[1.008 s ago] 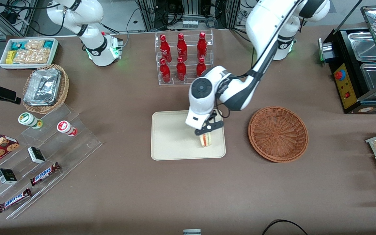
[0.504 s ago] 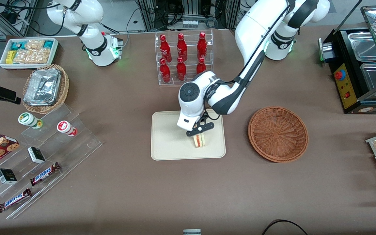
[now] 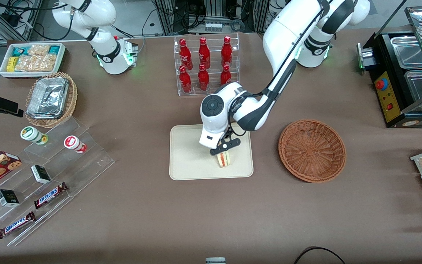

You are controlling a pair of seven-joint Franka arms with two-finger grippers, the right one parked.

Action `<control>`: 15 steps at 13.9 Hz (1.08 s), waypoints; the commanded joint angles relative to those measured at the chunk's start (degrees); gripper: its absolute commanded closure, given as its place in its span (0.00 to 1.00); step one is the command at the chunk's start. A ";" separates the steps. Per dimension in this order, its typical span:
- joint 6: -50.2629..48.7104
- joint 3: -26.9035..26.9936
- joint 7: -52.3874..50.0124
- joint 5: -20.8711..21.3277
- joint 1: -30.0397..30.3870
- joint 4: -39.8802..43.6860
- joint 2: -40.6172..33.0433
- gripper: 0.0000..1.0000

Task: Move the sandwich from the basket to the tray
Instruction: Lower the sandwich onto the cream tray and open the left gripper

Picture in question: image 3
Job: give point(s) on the triangular sandwich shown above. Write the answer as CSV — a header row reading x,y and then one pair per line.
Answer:
x,y
224,161

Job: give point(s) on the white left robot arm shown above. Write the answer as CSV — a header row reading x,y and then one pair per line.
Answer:
x,y
280,33

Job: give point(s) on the beige rectangular tray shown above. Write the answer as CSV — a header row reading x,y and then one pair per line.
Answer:
x,y
189,157

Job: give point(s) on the brown round wicker basket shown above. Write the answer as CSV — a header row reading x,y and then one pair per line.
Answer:
x,y
311,150

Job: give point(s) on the light oval wicker basket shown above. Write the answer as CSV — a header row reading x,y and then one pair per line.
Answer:
x,y
72,99

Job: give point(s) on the silver foil tray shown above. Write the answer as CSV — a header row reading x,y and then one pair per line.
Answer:
x,y
48,97

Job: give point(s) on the clear acrylic bottle rack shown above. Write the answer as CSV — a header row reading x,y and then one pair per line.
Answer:
x,y
213,91

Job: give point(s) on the red cola bottle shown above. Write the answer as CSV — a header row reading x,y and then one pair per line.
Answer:
x,y
185,55
225,77
203,79
226,51
204,53
185,80

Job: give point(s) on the small grey device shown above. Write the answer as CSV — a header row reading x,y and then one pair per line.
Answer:
x,y
215,260

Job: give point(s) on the clear acrylic stepped stand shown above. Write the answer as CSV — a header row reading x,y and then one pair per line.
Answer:
x,y
82,165

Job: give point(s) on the red capped drink bottle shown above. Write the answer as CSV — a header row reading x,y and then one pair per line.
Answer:
x,y
73,143

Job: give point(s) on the black food warmer cabinet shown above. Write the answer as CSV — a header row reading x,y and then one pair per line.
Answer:
x,y
383,55

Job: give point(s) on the snickers chocolate bar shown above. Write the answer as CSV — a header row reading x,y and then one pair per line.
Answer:
x,y
16,224
50,195

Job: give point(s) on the small dark green box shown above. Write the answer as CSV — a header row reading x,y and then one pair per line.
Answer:
x,y
7,198
41,174

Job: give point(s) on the green lid yogurt cup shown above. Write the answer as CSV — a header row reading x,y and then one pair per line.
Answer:
x,y
31,134

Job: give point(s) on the teal snack pack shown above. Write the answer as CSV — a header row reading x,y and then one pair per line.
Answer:
x,y
54,50
20,51

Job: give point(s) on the clear cracker bag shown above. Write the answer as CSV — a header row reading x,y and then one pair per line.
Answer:
x,y
35,63
39,50

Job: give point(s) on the yellow snack pack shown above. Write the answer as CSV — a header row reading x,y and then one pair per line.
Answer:
x,y
11,64

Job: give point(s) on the white rectangular snack bin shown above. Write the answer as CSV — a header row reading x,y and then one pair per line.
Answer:
x,y
4,73

